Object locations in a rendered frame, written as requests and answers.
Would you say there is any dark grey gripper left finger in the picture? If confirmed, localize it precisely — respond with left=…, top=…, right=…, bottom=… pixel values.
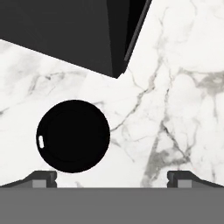
left=0, top=170, right=58, bottom=189

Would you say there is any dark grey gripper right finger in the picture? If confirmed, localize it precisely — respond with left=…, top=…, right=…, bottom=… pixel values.
left=166, top=170, right=224, bottom=189

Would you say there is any black box appliance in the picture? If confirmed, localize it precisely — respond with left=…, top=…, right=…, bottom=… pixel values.
left=0, top=0, right=153, bottom=80

